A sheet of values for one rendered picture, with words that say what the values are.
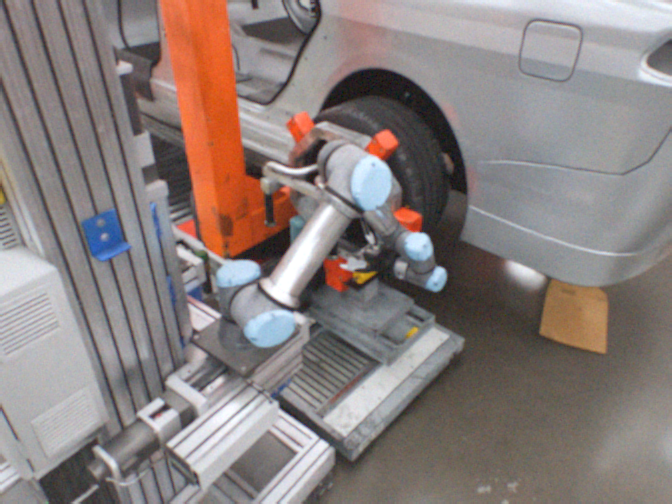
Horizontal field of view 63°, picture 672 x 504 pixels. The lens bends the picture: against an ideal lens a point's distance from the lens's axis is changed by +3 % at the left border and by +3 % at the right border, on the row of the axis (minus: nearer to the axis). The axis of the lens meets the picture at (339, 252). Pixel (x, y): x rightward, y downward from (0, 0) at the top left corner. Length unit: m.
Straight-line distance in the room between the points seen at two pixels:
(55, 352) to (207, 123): 1.08
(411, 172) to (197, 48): 0.85
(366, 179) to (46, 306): 0.71
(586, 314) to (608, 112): 1.59
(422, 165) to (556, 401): 1.23
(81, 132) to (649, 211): 1.52
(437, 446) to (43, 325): 1.59
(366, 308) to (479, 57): 1.23
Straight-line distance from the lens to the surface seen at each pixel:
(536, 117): 1.81
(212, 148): 2.12
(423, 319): 2.58
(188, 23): 1.99
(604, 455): 2.52
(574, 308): 3.14
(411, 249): 1.53
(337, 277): 2.31
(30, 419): 1.38
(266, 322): 1.27
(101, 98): 1.21
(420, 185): 1.99
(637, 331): 3.15
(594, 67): 1.73
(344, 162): 1.27
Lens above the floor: 1.87
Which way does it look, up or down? 35 degrees down
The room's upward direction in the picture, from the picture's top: 1 degrees clockwise
